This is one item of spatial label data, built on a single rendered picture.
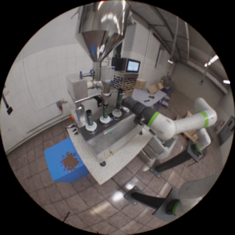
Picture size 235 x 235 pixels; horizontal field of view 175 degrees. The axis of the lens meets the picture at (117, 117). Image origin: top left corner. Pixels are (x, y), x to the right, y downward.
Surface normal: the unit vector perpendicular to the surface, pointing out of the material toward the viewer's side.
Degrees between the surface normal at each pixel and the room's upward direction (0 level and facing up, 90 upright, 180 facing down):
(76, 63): 90
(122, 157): 0
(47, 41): 90
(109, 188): 0
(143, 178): 0
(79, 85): 90
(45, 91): 90
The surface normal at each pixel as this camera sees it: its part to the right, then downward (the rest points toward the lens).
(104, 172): 0.12, -0.72
